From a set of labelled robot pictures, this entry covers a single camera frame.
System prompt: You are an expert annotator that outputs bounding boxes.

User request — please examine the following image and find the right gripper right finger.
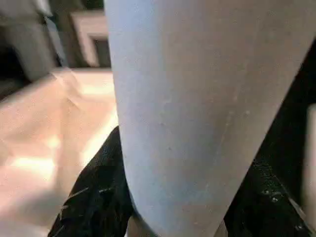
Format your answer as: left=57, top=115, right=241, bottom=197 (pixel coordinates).
left=223, top=160, right=313, bottom=237

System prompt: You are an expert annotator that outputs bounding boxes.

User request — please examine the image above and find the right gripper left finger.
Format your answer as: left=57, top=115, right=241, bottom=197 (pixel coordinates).
left=48, top=125, right=135, bottom=237

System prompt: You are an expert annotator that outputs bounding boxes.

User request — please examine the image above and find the white plastic table top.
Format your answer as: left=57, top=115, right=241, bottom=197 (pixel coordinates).
left=0, top=67, right=121, bottom=237

